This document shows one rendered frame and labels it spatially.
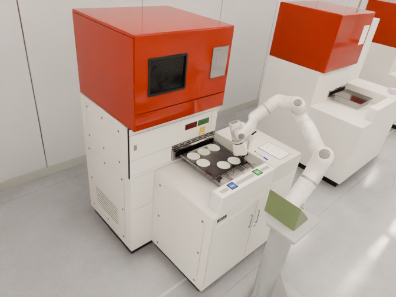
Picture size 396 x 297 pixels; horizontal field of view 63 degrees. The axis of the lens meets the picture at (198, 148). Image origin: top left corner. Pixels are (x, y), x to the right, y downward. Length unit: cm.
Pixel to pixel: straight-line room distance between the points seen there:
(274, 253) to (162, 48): 151
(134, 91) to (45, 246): 169
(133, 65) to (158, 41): 20
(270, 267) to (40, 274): 174
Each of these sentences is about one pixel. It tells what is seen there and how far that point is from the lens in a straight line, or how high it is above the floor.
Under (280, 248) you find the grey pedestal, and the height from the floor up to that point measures 60.
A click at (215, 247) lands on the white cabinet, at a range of 233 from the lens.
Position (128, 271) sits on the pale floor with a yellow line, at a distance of 281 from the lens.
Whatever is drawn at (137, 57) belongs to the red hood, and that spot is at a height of 170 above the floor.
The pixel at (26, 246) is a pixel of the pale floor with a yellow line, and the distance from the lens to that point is 315.
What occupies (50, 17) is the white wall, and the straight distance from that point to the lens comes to 330.
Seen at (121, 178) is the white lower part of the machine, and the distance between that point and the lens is 243.
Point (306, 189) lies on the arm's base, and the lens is 213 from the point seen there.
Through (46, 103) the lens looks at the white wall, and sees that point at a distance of 349.
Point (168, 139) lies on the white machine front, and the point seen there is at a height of 105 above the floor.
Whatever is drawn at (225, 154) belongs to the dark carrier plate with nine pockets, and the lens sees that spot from 253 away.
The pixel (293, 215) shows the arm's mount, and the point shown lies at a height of 92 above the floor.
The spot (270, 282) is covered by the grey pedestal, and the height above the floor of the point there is 24.
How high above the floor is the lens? 224
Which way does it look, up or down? 32 degrees down
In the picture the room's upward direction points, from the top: 7 degrees clockwise
